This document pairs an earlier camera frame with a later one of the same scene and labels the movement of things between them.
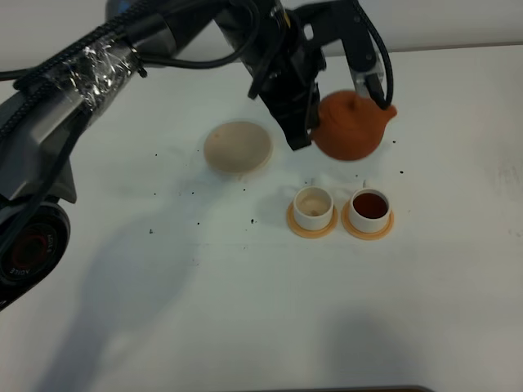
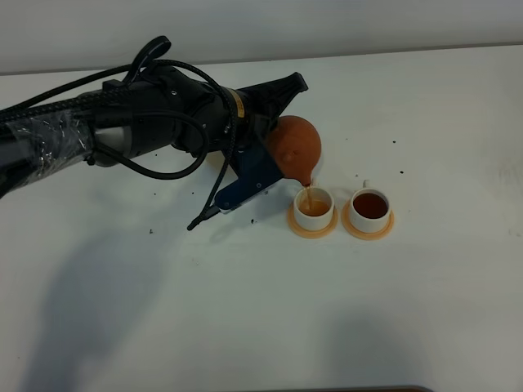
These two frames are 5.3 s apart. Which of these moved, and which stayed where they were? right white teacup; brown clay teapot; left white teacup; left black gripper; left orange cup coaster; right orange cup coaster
Moved: left black gripper; brown clay teapot
Stayed: left orange cup coaster; right orange cup coaster; right white teacup; left white teacup
